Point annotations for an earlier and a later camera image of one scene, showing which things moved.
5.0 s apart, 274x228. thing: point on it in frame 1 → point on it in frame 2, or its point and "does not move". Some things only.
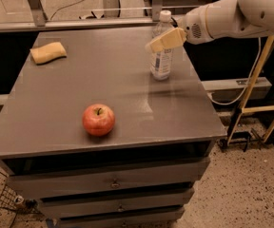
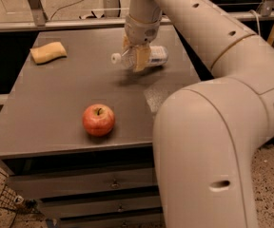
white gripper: x=192 y=28 → x=139 y=32
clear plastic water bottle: x=161 y=63 → x=159 y=55
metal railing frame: x=41 y=23 does not move
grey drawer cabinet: x=144 y=172 does not move
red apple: x=98 y=120 does not move
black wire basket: x=11 y=199 does not move
